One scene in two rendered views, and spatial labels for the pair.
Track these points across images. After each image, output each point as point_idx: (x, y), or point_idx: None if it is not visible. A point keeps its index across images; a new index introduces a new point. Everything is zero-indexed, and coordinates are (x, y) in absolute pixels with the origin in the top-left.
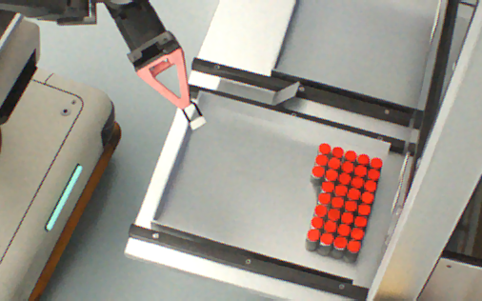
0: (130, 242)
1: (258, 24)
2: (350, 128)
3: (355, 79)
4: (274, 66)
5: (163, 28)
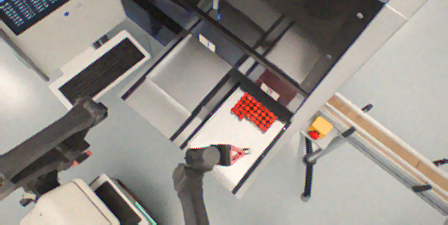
0: (236, 195)
1: (163, 108)
2: (225, 97)
3: (204, 85)
4: (189, 111)
5: (217, 147)
